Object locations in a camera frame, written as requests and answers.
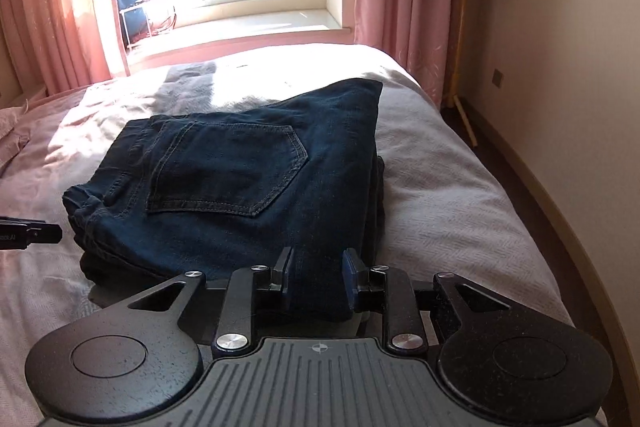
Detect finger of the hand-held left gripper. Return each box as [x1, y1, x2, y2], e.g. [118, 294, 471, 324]
[0, 217, 63, 244]

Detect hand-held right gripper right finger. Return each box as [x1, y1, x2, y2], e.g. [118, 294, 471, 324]
[341, 248, 513, 353]

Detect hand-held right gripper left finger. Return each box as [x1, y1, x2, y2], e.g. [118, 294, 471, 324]
[127, 247, 296, 354]

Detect blue denim jeans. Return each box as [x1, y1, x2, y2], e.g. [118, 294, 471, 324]
[62, 78, 386, 323]

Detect black folded garment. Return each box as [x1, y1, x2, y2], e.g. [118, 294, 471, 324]
[79, 252, 171, 288]

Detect folded pink quilt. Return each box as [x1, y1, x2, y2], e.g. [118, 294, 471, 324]
[0, 104, 36, 178]

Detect wooden coat stand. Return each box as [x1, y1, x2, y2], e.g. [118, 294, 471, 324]
[447, 0, 478, 148]

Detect pink patterned curtain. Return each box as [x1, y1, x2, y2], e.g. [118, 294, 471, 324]
[352, 0, 463, 108]

